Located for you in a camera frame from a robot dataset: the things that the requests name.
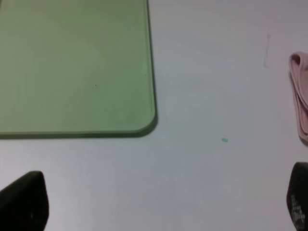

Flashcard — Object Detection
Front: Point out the pink terry towel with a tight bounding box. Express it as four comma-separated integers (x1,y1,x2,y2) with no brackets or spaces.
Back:
289,52,308,144

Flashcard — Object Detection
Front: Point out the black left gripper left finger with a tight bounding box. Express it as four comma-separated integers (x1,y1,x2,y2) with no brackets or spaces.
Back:
0,171,49,231

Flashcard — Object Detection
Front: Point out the green plastic tray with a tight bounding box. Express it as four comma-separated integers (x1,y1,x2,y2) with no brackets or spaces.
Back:
0,0,157,139

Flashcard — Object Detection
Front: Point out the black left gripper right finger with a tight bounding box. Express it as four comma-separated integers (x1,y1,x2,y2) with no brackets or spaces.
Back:
286,162,308,231

